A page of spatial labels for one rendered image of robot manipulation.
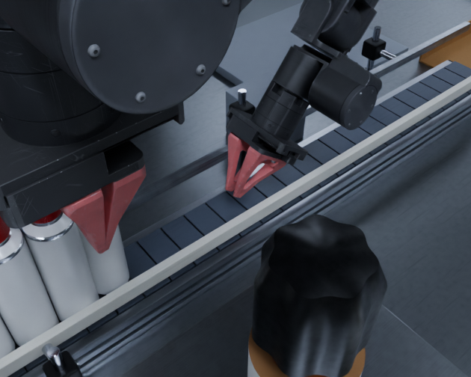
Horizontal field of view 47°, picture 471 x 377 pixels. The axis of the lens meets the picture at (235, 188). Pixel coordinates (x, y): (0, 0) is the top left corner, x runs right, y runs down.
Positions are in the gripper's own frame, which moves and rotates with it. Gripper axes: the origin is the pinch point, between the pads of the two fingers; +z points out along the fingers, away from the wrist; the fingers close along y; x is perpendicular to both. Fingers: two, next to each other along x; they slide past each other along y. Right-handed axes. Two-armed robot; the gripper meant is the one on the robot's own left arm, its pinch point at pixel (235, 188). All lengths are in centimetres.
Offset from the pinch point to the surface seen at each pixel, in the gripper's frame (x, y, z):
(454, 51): 61, -10, -37
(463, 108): 41.4, 5.4, -25.7
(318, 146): 19.0, -3.1, -8.6
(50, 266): -24.1, 1.6, 11.6
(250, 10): 186, -182, -32
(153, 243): -5.6, -3.3, 11.5
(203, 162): -3.3, -4.3, -1.0
